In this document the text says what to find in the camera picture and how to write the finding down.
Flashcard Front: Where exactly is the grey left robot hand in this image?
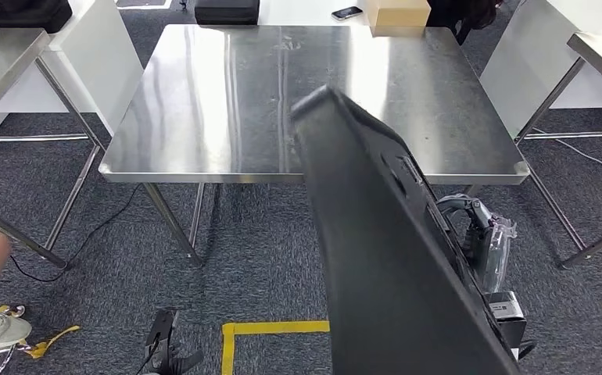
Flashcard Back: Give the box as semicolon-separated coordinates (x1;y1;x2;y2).
142;348;205;375

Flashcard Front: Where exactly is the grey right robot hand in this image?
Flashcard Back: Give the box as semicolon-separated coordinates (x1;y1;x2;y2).
435;192;518;295

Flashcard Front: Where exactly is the black plastic plate bracket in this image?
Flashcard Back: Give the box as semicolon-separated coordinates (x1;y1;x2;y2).
289;84;527;375

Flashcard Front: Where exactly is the yellow floor tape square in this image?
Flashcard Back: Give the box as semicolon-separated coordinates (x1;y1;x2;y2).
220;320;331;375

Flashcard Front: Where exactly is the crumpled yellow tape scrap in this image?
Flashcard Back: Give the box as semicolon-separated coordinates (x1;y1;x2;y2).
0;305;81;360

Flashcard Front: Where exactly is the white desk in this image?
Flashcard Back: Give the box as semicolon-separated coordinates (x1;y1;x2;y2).
479;0;602;138
251;0;374;27
0;0;145;162

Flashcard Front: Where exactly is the brown cardboard box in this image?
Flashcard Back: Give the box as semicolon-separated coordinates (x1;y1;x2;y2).
364;0;432;28

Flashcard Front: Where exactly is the black smartphone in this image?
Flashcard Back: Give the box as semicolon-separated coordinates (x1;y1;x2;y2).
330;5;364;22

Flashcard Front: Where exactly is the black zip case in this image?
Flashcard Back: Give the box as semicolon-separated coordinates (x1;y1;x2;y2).
194;0;261;27

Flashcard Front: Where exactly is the black bag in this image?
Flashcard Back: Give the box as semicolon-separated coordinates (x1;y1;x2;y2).
0;0;73;34

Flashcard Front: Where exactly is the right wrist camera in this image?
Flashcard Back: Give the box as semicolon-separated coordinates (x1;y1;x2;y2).
482;291;538;361

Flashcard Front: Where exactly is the white floor cable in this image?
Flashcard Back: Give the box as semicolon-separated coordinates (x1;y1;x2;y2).
531;127;602;183

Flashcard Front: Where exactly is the black floor cable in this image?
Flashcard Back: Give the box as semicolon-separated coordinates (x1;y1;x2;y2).
9;184;142;284

